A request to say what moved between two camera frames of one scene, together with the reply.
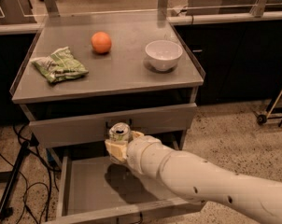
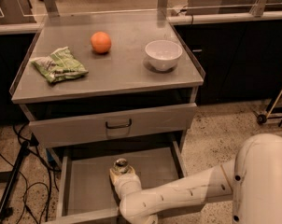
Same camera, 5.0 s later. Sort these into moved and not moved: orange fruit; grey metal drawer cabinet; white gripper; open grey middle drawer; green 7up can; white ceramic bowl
Moved: green 7up can; white gripper
Not moved: grey metal drawer cabinet; open grey middle drawer; white ceramic bowl; orange fruit
